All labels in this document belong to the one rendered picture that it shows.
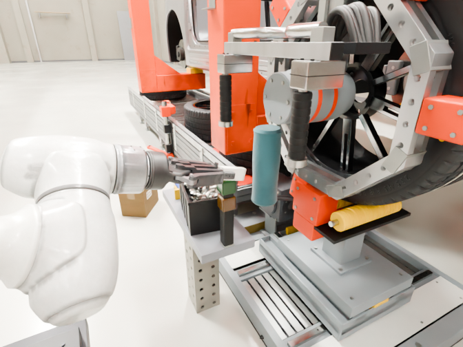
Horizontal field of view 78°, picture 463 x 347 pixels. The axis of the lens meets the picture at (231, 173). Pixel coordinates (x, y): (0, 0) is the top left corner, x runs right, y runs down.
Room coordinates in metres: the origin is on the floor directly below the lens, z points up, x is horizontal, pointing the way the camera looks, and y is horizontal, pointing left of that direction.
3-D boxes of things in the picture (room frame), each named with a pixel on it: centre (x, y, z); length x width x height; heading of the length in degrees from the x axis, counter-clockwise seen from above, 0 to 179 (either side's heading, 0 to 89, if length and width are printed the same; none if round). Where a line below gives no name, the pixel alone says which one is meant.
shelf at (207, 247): (0.85, 0.10, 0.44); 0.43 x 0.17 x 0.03; 26
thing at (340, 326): (0.93, -0.40, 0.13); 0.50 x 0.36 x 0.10; 26
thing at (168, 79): (3.18, 0.55, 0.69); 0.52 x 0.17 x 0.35; 116
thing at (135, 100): (4.17, 0.94, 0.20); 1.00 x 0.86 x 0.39; 26
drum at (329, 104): (0.78, -0.20, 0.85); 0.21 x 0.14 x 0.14; 116
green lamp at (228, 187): (0.67, 0.01, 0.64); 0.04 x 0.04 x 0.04; 26
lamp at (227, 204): (0.67, 0.01, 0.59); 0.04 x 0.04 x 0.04; 26
